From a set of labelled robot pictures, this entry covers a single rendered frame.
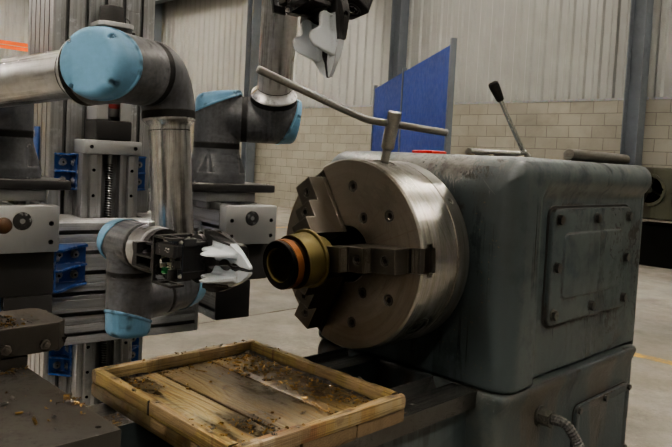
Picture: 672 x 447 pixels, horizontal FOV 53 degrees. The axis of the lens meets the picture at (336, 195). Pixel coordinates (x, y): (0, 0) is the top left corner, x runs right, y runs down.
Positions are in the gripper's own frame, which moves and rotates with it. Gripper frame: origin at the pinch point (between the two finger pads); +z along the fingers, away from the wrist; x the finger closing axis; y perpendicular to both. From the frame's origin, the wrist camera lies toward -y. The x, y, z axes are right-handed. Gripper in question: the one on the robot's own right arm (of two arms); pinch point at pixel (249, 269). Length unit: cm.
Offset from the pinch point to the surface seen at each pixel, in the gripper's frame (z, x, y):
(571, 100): -465, 125, -1021
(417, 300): 11.6, -5.0, -23.0
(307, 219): -4.9, 5.9, -14.9
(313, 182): -8.6, 11.5, -19.3
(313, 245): -0.1, 2.5, -12.0
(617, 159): 15, 18, -84
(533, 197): 18.1, 10.9, -43.7
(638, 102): -341, 116, -988
